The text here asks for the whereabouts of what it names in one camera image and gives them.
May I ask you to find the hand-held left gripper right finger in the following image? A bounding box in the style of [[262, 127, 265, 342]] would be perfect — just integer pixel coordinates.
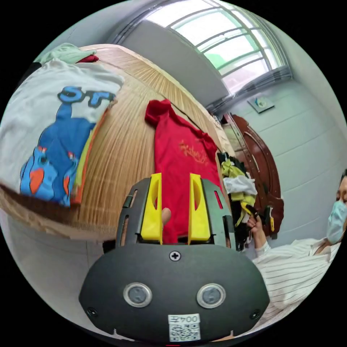
[[188, 173, 211, 245]]

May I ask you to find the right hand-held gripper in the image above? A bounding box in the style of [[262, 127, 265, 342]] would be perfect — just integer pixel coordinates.
[[251, 205, 279, 240]]

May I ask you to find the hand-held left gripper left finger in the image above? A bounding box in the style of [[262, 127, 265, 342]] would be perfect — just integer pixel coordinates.
[[141, 172, 163, 245]]

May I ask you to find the person's right forearm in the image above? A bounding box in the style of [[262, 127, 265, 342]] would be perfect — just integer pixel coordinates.
[[252, 230, 275, 262]]

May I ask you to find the red t-shirt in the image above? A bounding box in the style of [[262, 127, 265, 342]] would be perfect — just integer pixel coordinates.
[[144, 99, 226, 244]]

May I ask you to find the person's right hand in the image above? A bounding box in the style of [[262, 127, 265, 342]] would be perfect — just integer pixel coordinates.
[[247, 213, 264, 235]]

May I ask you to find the heap of unfolded clothes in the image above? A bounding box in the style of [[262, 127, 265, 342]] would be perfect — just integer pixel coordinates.
[[217, 151, 261, 252]]

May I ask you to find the person's body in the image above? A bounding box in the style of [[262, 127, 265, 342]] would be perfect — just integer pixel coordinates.
[[250, 168, 347, 327]]

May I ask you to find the brown wooden headboard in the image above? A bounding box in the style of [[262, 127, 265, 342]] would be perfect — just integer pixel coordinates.
[[222, 113, 285, 240]]

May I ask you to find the bed with woven mat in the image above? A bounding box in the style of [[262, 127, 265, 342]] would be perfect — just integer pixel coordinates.
[[0, 44, 237, 242]]

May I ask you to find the stack of folded clothes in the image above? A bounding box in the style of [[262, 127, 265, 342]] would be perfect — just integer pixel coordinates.
[[0, 58, 126, 209]]

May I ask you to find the pile of green red clothes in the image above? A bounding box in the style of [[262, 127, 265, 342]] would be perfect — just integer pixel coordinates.
[[34, 43, 100, 65]]

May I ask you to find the window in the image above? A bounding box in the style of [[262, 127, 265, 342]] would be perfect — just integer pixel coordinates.
[[143, 0, 294, 91]]

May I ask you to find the grey wall switch plate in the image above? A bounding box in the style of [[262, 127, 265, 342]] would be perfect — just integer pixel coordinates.
[[247, 93, 275, 114]]

